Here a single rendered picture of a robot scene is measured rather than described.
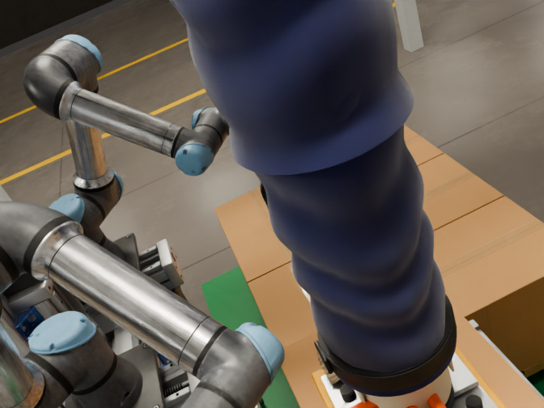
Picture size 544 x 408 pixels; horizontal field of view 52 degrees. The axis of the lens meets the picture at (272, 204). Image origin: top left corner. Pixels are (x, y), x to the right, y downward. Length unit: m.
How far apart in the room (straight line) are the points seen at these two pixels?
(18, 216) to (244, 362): 0.36
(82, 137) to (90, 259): 0.80
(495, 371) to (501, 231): 0.95
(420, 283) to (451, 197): 1.47
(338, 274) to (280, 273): 1.40
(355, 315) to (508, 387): 0.46
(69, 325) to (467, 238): 1.38
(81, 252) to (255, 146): 0.30
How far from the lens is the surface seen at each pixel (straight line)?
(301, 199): 0.67
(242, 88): 0.60
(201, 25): 0.59
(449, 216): 2.17
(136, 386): 1.29
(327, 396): 1.20
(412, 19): 4.81
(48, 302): 1.40
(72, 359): 1.19
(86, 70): 1.45
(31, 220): 0.83
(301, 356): 1.30
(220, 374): 0.71
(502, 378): 1.19
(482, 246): 2.03
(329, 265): 0.73
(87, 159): 1.60
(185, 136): 1.26
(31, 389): 1.13
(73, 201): 1.61
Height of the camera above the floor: 1.93
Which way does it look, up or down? 33 degrees down
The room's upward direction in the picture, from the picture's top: 22 degrees counter-clockwise
